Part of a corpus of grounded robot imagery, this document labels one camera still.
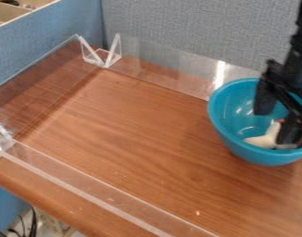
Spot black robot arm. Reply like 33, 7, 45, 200
254, 0, 302, 146

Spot clear acrylic barrier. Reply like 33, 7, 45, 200
0, 32, 302, 237

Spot wooden shelf box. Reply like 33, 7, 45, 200
0, 0, 61, 28

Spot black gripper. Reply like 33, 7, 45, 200
254, 31, 302, 145

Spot blue plastic bowl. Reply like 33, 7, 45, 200
208, 78, 302, 167

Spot white brown toy mushroom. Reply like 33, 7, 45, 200
243, 119, 302, 150

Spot black cables under table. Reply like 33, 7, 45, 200
0, 206, 40, 237

